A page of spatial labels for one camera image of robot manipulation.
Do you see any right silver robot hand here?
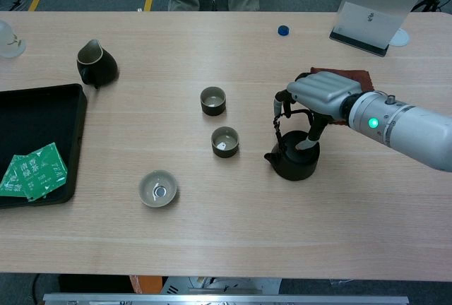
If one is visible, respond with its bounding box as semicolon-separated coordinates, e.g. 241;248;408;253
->
273;72;364;151

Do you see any dark ceramic teapot with handle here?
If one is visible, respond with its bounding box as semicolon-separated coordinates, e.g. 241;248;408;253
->
263;107;321;181

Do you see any brown folded cloth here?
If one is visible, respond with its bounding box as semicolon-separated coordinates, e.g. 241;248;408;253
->
309;66;375;128

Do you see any small dark teacup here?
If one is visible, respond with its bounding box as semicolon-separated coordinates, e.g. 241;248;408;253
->
210;126;241;159
199;86;227;117

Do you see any wide grey tea bowl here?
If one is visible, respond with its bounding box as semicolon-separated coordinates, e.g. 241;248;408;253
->
138;169;179;208

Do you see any dark ceramic pouring pitcher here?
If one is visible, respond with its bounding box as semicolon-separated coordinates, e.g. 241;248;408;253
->
76;39;119;90

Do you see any white electronics box under table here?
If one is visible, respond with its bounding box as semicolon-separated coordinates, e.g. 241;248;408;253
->
160;276;283;295

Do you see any orange object under table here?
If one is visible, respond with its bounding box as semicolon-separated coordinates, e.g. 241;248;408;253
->
129;275;164;294

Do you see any black rectangular tray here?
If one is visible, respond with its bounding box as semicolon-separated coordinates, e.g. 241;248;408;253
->
0;83;88;210

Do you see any green tea packet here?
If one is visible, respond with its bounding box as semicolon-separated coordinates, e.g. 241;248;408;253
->
0;154;28;197
12;142;69;203

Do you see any frosted glass cup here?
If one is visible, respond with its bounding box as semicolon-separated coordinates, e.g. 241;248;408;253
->
0;20;28;59

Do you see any white round cable grommet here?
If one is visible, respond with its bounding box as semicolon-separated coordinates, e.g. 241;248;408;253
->
390;28;411;47

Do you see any aluminium profile rail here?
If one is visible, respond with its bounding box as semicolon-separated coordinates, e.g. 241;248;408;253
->
42;292;410;305

